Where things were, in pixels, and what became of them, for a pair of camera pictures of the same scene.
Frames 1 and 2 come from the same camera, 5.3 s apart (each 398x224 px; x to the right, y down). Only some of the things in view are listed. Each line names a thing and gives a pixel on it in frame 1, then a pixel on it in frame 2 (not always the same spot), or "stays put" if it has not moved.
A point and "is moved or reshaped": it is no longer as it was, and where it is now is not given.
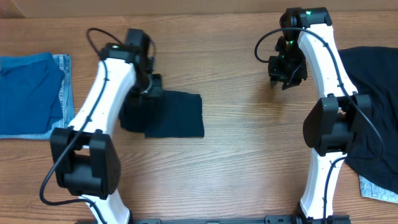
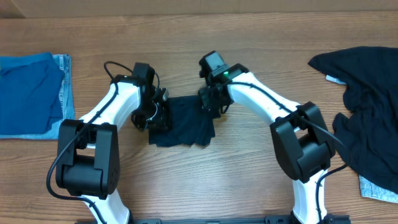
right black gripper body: (286, 76) -> (206, 101)
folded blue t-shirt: (30, 93) stays put
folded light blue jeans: (68, 104) stays put
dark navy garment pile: (374, 71) stays put
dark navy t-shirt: (174, 114) is moved or reshaped
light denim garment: (369, 189) stays put
